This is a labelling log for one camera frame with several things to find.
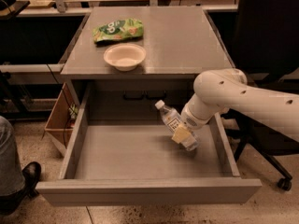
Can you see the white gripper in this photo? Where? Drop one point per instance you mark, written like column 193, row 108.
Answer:
column 191, row 119

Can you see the clear plastic water bottle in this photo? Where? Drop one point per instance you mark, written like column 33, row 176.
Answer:
column 171, row 119

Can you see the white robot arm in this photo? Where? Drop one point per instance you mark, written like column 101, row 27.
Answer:
column 215, row 90

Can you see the grey open top drawer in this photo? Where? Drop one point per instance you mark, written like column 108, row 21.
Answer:
column 120, row 153

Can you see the grey cabinet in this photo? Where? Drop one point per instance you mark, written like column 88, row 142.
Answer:
column 180, row 44

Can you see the white paper bowl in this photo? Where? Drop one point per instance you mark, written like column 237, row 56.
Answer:
column 125, row 57

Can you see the green chip bag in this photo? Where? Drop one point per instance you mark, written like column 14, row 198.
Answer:
column 119, row 30

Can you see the black office chair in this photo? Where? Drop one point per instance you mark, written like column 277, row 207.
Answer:
column 264, row 40

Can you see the black shoe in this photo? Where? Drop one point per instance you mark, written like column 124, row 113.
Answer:
column 30, row 175

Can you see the person leg in jeans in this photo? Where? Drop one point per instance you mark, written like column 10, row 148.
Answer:
column 10, row 167

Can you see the black right drawer handle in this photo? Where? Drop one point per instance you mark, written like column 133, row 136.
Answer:
column 155, row 95

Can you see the black drawer handle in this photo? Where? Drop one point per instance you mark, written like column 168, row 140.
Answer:
column 133, row 95
column 155, row 95

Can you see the black left drawer handle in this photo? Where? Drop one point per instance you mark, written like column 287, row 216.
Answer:
column 133, row 95

